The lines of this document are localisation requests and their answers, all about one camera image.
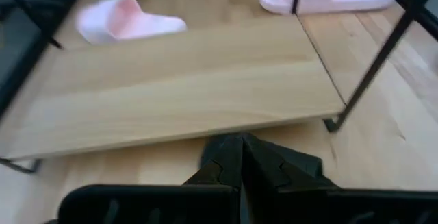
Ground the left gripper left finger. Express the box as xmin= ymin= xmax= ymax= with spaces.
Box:
xmin=57 ymin=133 xmax=244 ymax=224

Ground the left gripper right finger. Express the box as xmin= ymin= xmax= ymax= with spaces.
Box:
xmin=241 ymin=133 xmax=438 ymax=224

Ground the wooden shelf with black frame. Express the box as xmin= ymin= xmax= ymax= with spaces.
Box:
xmin=0 ymin=0 xmax=438 ymax=174

